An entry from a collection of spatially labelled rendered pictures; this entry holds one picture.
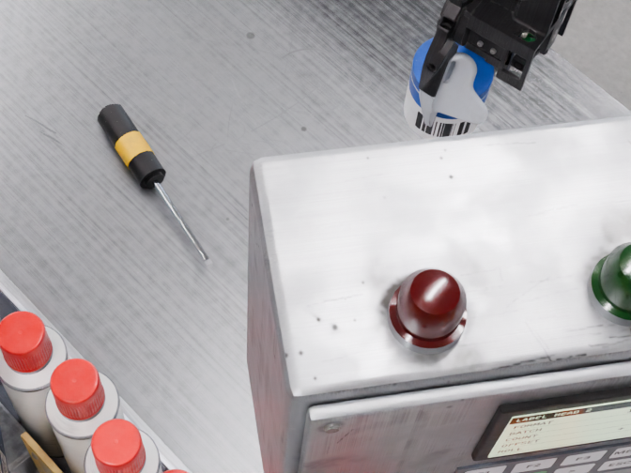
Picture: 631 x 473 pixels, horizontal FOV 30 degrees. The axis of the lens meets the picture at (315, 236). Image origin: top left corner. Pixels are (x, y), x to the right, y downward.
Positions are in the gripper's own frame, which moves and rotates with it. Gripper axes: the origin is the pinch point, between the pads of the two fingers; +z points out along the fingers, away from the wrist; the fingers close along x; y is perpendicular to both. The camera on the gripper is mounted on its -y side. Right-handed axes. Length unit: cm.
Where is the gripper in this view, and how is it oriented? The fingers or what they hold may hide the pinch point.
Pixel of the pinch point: (449, 81)
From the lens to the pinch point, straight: 104.0
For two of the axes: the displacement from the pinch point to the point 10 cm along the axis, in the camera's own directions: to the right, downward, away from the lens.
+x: 5.7, -7.1, 4.1
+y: 8.2, 5.3, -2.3
